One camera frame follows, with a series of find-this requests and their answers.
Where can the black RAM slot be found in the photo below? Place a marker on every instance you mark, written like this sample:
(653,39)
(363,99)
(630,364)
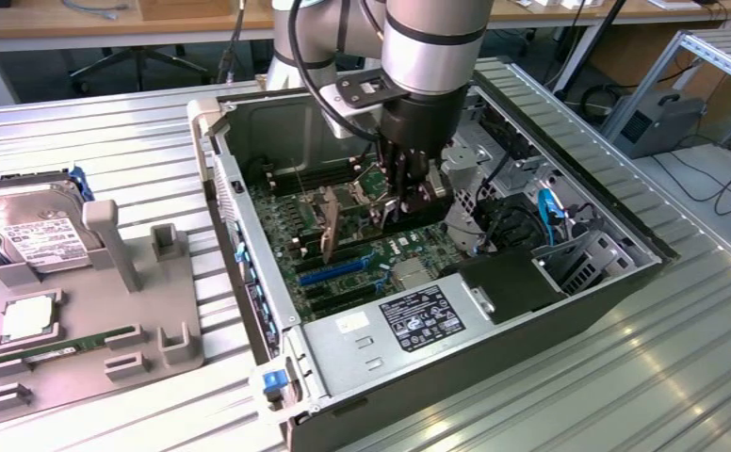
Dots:
(290,187)
(309,172)

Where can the thin locking lever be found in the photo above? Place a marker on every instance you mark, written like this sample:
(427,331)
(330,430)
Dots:
(301,181)

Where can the metal socket cover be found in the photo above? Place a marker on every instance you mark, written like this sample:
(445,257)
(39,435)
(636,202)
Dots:
(371,181)

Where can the hard drive in blue caddy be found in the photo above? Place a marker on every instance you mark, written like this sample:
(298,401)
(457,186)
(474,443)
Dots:
(80,183)

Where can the wooden desk white legs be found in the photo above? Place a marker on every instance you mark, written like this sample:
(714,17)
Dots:
(58,23)
(561,16)

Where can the black expansion slot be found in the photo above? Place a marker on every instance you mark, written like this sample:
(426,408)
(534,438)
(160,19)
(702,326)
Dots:
(347,259)
(347,303)
(341,292)

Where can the black stand pole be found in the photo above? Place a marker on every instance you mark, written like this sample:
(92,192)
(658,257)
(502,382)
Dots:
(592,47)

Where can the silver drive cage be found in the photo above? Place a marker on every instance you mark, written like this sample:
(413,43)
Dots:
(503,160)

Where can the silver CPU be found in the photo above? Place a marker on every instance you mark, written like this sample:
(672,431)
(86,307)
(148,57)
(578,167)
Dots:
(27,318)

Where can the silver hard disk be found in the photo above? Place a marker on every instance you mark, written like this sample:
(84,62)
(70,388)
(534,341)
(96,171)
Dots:
(32,226)

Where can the grey parts rack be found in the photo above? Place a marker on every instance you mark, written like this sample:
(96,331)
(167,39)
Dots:
(90,329)

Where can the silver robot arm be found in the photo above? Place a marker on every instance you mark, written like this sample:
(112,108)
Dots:
(435,47)

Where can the black office chair base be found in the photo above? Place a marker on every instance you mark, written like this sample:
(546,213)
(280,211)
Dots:
(139,61)
(517,35)

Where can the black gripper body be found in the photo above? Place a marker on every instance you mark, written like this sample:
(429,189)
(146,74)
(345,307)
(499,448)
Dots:
(422,122)

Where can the green RAM stick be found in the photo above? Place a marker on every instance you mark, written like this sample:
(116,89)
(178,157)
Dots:
(58,348)

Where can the green motherboard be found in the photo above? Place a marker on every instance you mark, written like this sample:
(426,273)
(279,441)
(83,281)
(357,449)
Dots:
(415,249)

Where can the black air shroud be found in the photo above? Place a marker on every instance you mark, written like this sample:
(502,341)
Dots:
(503,282)

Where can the grey power supply unit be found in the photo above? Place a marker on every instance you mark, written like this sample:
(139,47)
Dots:
(353,358)

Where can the black side panel latch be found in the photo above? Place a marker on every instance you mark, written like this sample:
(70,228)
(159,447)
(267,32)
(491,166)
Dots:
(238,187)

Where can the CPU socket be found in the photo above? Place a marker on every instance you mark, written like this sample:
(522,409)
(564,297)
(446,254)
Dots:
(347,194)

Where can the graphics card with metal bracket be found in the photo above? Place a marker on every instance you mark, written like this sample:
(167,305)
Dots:
(330,226)

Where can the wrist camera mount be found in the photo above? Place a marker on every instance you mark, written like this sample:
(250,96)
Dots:
(366,92)

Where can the blue case latch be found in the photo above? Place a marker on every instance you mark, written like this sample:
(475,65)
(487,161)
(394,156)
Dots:
(272,381)

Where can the silver chipset heatsink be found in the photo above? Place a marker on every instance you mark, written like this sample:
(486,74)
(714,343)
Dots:
(413,273)

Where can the aluminium profile frame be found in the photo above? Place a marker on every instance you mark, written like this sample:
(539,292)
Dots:
(717,52)

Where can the blue expansion slot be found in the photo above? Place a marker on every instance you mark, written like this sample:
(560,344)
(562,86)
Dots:
(341,273)

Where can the open black PC case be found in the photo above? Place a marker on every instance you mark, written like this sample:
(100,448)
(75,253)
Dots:
(529,362)

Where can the blue slot clip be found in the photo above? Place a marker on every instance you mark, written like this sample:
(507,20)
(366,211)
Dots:
(239,252)
(267,318)

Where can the silver disk bay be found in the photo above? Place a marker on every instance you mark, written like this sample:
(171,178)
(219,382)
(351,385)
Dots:
(592,263)

